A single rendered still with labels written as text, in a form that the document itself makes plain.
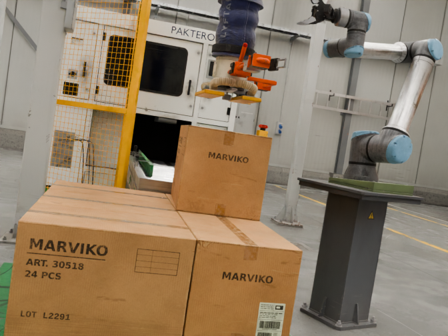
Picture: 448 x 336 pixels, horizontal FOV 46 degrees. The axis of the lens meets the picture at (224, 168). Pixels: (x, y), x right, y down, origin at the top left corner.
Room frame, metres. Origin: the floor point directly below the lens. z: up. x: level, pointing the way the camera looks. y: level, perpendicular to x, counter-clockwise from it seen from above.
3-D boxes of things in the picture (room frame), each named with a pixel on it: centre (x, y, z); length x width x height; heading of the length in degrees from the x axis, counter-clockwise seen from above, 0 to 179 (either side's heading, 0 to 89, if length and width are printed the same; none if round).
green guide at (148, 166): (4.54, 0.72, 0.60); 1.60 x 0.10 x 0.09; 12
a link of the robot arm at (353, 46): (2.64, -0.54, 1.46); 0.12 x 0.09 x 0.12; 34
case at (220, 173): (2.76, 0.04, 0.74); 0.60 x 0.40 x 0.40; 9
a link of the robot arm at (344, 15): (2.62, -0.45, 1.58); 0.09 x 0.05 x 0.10; 12
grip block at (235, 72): (2.53, -0.01, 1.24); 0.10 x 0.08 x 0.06; 102
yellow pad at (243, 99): (2.79, -0.05, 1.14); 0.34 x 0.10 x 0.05; 12
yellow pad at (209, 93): (2.76, 0.13, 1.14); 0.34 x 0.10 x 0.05; 12
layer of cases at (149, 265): (2.40, 0.28, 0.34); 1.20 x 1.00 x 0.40; 12
